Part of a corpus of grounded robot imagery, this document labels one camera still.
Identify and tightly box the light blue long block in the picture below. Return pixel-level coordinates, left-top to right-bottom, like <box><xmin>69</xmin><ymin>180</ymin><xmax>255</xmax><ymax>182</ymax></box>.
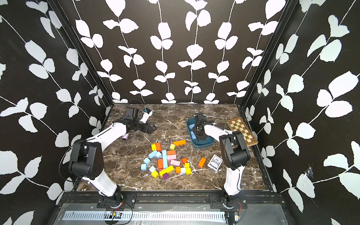
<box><xmin>148</xmin><ymin>151</ymin><xmax>158</xmax><ymax>159</ymax></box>

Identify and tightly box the light blue corner block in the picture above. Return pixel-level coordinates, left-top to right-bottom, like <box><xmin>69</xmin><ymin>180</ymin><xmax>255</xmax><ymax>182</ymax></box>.
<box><xmin>141</xmin><ymin>164</ymin><xmax>147</xmax><ymax>171</ymax></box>

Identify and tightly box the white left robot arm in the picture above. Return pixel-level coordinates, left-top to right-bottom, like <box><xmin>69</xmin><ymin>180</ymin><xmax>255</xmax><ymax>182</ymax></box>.
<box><xmin>68</xmin><ymin>107</ymin><xmax>157</xmax><ymax>198</ymax></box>

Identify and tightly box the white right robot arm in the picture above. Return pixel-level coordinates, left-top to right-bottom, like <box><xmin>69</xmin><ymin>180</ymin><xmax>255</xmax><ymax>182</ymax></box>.
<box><xmin>189</xmin><ymin>112</ymin><xmax>250</xmax><ymax>204</ymax></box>

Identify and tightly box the teal plastic tray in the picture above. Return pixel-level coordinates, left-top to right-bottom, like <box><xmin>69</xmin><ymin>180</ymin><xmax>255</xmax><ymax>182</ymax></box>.
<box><xmin>187</xmin><ymin>117</ymin><xmax>216</xmax><ymax>150</ymax></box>

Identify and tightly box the red upright block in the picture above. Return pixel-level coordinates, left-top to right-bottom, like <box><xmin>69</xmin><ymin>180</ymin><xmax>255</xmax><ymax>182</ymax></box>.
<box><xmin>156</xmin><ymin>142</ymin><xmax>161</xmax><ymax>152</ymax></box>

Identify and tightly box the long orange block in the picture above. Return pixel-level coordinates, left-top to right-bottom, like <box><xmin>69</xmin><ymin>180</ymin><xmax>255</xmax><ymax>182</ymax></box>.
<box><xmin>173</xmin><ymin>140</ymin><xmax>186</xmax><ymax>146</ymax></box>

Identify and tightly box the tall light blue block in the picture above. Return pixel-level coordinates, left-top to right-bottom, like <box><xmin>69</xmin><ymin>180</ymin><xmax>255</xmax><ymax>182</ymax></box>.
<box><xmin>162</xmin><ymin>150</ymin><xmax>168</xmax><ymax>169</ymax></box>

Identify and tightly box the lime green block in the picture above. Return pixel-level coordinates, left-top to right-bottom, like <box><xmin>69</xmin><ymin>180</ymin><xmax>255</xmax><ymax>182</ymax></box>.
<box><xmin>170</xmin><ymin>144</ymin><xmax>176</xmax><ymax>151</ymax></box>

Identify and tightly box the orange lone block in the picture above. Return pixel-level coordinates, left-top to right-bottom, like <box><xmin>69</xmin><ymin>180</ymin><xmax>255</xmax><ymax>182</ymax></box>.
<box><xmin>198</xmin><ymin>157</ymin><xmax>206</xmax><ymax>168</ymax></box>

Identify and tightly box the red flat block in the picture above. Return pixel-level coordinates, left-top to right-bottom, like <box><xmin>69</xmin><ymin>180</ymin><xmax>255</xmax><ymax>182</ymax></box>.
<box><xmin>167</xmin><ymin>150</ymin><xmax>176</xmax><ymax>155</ymax></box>

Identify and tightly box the blue playing card deck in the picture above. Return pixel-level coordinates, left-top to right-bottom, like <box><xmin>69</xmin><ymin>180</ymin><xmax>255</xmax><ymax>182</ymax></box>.
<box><xmin>208</xmin><ymin>155</ymin><xmax>223</xmax><ymax>172</ymax></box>

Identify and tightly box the orange upright block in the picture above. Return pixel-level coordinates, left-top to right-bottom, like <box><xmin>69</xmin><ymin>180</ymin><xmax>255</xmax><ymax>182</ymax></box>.
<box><xmin>157</xmin><ymin>158</ymin><xmax>164</xmax><ymax>171</ymax></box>

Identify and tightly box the wooden chessboard box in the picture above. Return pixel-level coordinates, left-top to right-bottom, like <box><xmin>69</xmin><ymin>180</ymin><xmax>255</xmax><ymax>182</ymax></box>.
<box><xmin>227</xmin><ymin>117</ymin><xmax>258</xmax><ymax>146</ymax></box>

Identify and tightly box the pink block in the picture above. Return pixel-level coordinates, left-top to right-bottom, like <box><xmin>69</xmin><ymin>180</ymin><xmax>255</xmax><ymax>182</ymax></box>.
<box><xmin>170</xmin><ymin>160</ymin><xmax>181</xmax><ymax>167</ymax></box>

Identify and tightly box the small yellow block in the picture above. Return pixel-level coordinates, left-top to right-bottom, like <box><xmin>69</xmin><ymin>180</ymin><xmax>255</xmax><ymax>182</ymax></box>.
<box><xmin>152</xmin><ymin>171</ymin><xmax>159</xmax><ymax>178</ymax></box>

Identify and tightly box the long yellow block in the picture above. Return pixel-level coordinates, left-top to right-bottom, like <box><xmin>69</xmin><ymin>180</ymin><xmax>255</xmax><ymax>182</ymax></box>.
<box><xmin>159</xmin><ymin>165</ymin><xmax>174</xmax><ymax>177</ymax></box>

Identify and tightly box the purple small block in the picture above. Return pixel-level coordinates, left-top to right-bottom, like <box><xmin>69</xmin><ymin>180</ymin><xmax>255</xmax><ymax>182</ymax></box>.
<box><xmin>163</xmin><ymin>173</ymin><xmax>169</xmax><ymax>180</ymax></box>

